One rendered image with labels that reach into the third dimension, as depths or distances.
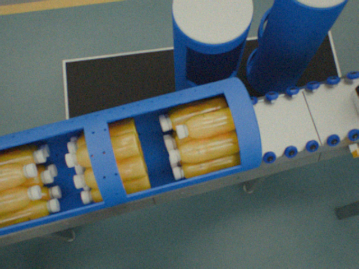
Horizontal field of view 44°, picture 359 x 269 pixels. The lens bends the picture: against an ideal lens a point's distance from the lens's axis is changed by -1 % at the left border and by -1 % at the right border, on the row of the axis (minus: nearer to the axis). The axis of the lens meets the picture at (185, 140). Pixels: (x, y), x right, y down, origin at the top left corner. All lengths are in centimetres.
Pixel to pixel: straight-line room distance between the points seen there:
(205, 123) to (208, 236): 122
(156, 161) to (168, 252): 100
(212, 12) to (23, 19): 159
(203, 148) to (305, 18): 68
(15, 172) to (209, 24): 79
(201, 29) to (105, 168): 61
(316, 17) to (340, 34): 116
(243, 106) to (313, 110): 43
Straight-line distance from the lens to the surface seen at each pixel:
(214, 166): 135
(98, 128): 126
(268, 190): 248
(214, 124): 128
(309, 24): 178
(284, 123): 159
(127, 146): 127
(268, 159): 151
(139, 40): 273
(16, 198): 136
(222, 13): 160
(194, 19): 159
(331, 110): 165
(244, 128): 125
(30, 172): 133
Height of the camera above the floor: 241
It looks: 75 degrees down
